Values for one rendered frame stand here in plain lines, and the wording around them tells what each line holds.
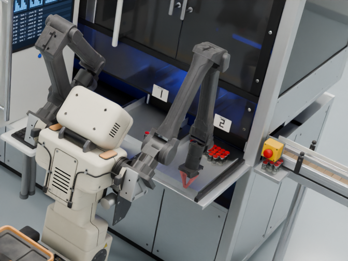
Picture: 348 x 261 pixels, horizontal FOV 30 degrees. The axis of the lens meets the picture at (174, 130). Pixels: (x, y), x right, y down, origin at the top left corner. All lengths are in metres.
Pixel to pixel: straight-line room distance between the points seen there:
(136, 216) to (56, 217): 1.07
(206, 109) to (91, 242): 0.64
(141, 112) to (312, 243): 1.47
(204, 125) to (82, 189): 0.56
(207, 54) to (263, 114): 0.66
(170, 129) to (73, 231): 0.53
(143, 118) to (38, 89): 0.51
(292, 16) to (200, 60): 0.54
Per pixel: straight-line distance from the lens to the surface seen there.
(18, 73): 2.97
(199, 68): 2.19
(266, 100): 2.74
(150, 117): 3.09
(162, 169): 2.75
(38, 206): 3.87
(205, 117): 2.43
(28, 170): 3.52
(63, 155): 2.20
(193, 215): 3.21
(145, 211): 3.39
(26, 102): 3.09
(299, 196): 3.04
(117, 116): 2.14
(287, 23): 2.60
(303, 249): 3.97
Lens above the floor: 2.46
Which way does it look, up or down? 32 degrees down
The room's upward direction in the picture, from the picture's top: 11 degrees clockwise
